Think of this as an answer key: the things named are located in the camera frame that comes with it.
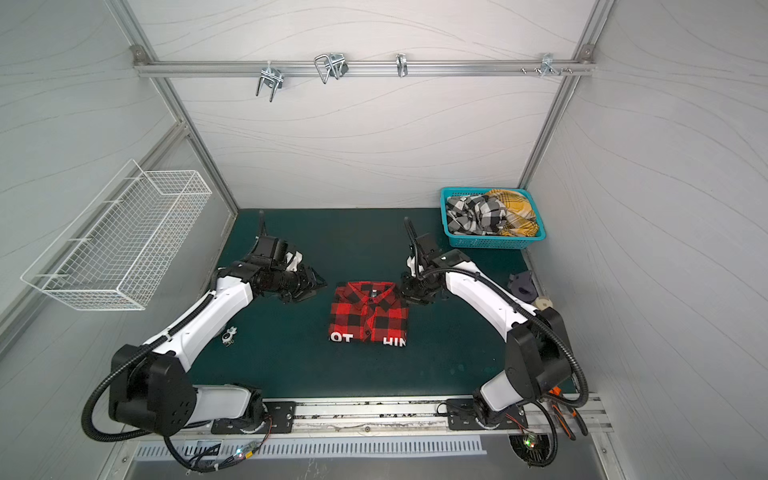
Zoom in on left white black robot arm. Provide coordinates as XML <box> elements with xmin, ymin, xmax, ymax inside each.
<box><xmin>80</xmin><ymin>224</ymin><xmax>327</xmax><ymax>443</ymax></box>

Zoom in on horizontal aluminium rail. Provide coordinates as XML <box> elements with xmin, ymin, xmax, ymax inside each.
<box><xmin>134</xmin><ymin>57</ymin><xmax>597</xmax><ymax>79</ymax></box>

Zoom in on red black plaid shirt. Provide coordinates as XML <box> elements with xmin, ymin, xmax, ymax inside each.
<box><xmin>328</xmin><ymin>281</ymin><xmax>409</xmax><ymax>348</ymax></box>

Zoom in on teal plastic basket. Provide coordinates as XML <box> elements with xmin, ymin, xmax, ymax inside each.
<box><xmin>440</xmin><ymin>187</ymin><xmax>546</xmax><ymax>250</ymax></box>

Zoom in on grey black plaid shirt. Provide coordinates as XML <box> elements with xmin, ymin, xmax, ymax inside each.
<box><xmin>445</xmin><ymin>194</ymin><xmax>508</xmax><ymax>236</ymax></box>

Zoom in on metal hook bracket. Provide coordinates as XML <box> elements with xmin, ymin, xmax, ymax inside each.
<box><xmin>520</xmin><ymin>53</ymin><xmax>573</xmax><ymax>77</ymax></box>

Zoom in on white wire basket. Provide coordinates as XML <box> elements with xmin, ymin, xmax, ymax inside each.
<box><xmin>20</xmin><ymin>160</ymin><xmax>212</xmax><ymax>311</ymax></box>

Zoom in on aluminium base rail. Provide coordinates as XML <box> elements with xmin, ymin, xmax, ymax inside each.
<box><xmin>119</xmin><ymin>392</ymin><xmax>613</xmax><ymax>442</ymax></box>

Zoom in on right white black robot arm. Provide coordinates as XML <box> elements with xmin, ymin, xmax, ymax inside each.
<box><xmin>401</xmin><ymin>217</ymin><xmax>589</xmax><ymax>429</ymax></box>

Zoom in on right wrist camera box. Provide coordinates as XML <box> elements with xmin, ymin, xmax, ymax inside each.
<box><xmin>416</xmin><ymin>233</ymin><xmax>443</xmax><ymax>264</ymax></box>

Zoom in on white slotted cable duct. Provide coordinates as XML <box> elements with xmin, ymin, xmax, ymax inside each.
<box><xmin>133</xmin><ymin>435</ymin><xmax>487</xmax><ymax>462</ymax></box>

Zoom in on orange handled pliers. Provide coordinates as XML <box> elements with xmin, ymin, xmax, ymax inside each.
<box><xmin>549</xmin><ymin>387</ymin><xmax>589</xmax><ymax>441</ymax></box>

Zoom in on dark grey plastic part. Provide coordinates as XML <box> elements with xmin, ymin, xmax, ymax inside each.
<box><xmin>507</xmin><ymin>271</ymin><xmax>539</xmax><ymax>304</ymax></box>

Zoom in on yellow plaid shirt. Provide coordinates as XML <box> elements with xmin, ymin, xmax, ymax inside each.
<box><xmin>487</xmin><ymin>189</ymin><xmax>539</xmax><ymax>237</ymax></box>

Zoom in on small metal bracket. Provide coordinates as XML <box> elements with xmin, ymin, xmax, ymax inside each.
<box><xmin>395</xmin><ymin>53</ymin><xmax>408</xmax><ymax>78</ymax></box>

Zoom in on metal u-bolt clamp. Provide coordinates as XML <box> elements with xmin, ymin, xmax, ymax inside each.
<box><xmin>255</xmin><ymin>64</ymin><xmax>284</xmax><ymax>102</ymax></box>
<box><xmin>313</xmin><ymin>53</ymin><xmax>349</xmax><ymax>84</ymax></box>

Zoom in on small metal clip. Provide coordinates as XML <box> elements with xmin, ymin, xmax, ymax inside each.
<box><xmin>221</xmin><ymin>326</ymin><xmax>238</xmax><ymax>346</ymax></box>

